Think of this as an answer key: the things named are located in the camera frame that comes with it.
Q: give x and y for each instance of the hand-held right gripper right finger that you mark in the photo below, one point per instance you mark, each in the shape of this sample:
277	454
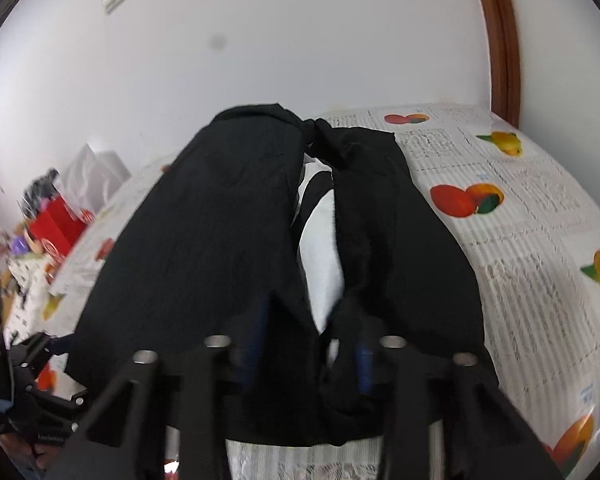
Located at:
364	370

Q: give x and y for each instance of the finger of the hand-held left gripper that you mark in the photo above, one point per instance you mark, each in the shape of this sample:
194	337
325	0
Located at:
42	350
55	410

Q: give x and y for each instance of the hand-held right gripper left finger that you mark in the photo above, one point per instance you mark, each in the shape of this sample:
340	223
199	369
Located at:
252	355

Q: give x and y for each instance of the black white blue jacket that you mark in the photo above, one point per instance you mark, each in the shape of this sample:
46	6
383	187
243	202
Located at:
205	235

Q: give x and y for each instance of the white floral quilt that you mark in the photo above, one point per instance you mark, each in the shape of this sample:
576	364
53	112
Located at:
27	295

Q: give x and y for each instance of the purple toy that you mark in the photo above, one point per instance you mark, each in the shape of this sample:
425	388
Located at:
19	246

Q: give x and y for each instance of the red paper bag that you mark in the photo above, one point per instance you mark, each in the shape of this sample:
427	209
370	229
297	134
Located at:
55	225

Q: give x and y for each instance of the grey plaid cloth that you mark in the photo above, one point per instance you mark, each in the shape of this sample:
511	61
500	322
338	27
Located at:
40	190

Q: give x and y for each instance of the white plastic bag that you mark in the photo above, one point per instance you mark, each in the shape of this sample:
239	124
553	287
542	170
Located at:
97	170

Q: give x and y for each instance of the fruit print bed sheet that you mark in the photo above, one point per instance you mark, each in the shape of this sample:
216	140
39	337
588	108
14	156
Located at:
520	240

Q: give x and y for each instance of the brown wooden door frame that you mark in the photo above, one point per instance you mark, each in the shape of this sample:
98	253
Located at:
502	45

